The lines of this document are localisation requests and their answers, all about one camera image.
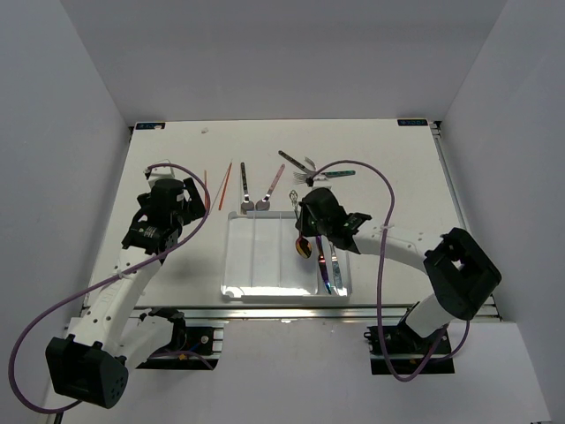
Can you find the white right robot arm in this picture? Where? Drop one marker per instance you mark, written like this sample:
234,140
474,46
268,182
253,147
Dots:
461,274

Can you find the black handled spoon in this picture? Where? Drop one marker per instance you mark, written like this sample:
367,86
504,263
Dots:
246,205

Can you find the rainbow iridescent knife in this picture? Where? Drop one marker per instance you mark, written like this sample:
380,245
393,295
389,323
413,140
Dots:
323,265

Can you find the blue label sticker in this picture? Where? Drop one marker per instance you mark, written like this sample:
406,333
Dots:
149,126
412,122

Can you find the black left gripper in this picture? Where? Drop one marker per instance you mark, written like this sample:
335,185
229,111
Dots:
193,208

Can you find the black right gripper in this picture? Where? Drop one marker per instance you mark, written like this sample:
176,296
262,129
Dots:
305,229

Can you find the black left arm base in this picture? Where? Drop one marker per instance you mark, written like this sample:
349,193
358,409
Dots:
193,346

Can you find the pink handled spoon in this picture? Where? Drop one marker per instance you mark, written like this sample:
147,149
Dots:
264,203

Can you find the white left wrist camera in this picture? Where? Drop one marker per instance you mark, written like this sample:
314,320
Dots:
162,170

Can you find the green handled fork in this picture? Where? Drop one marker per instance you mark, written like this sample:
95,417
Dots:
301,177

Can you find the blue label sticker left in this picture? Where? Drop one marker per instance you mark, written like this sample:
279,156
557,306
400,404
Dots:
149,126

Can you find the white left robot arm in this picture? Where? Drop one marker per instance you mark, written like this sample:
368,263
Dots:
93,362

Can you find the rainbow iridescent spoon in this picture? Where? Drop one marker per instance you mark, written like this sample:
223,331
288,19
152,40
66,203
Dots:
302,244

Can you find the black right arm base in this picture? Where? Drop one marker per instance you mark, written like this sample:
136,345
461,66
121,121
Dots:
406,354

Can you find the black handled fork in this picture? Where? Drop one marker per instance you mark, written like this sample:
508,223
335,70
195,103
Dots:
296,163

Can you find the white divided cutlery tray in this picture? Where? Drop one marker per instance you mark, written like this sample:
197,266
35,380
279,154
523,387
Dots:
261,264

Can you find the blue label sticker right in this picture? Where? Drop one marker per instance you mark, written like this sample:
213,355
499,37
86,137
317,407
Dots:
412,122

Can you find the ornate silver knife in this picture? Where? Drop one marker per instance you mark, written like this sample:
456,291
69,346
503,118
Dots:
337,276

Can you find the orange chopstick right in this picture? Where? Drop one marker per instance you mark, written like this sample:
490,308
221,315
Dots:
224,186

